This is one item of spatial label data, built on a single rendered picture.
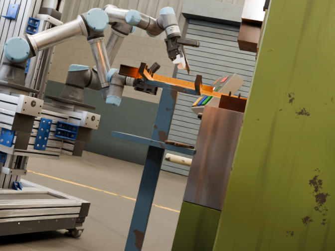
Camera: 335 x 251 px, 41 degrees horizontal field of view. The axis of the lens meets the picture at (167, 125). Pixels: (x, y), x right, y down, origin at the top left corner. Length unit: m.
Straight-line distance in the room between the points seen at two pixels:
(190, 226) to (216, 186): 0.22
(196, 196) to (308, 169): 0.55
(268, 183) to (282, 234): 0.19
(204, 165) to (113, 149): 8.85
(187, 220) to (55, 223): 0.92
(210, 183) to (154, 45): 9.01
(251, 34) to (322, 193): 0.88
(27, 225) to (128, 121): 8.37
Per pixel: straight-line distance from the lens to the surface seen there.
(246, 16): 2.22
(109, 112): 10.94
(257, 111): 1.76
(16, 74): 2.42
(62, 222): 2.75
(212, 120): 2.04
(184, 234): 2.08
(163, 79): 1.91
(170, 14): 2.38
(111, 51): 2.81
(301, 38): 1.82
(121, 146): 10.77
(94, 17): 2.35
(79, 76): 2.79
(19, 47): 2.29
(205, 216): 2.05
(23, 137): 2.38
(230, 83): 2.70
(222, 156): 2.03
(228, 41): 10.58
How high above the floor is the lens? 0.72
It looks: 2 degrees up
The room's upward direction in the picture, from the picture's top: 13 degrees clockwise
